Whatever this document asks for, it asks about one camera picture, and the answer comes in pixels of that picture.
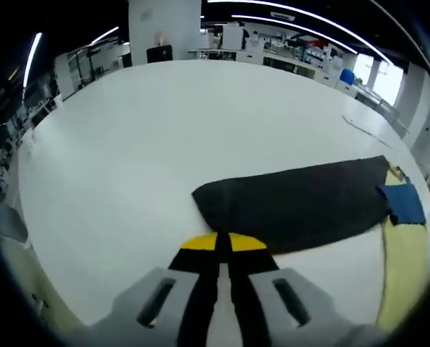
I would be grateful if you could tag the yellow black blue garment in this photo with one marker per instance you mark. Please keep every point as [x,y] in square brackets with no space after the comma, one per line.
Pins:
[290,202]

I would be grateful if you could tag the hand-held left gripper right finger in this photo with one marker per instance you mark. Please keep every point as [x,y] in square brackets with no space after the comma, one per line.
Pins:
[250,289]

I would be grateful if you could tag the short ceiling light strip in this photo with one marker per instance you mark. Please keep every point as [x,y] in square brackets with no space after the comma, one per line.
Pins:
[32,59]

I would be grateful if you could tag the black chair back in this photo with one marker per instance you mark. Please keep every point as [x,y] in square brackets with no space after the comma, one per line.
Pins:
[159,54]

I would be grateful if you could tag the white template strip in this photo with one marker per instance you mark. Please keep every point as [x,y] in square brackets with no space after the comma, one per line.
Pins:
[371,134]

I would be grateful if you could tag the white storage box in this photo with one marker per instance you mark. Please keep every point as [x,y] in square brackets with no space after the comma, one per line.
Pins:
[232,36]

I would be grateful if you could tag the white counter with drawers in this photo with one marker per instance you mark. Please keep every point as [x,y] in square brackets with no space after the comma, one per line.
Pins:
[250,56]

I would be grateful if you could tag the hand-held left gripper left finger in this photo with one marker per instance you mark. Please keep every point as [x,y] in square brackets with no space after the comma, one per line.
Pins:
[196,289]

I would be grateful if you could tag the blue barrel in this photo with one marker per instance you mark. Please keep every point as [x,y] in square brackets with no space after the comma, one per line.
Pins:
[347,76]

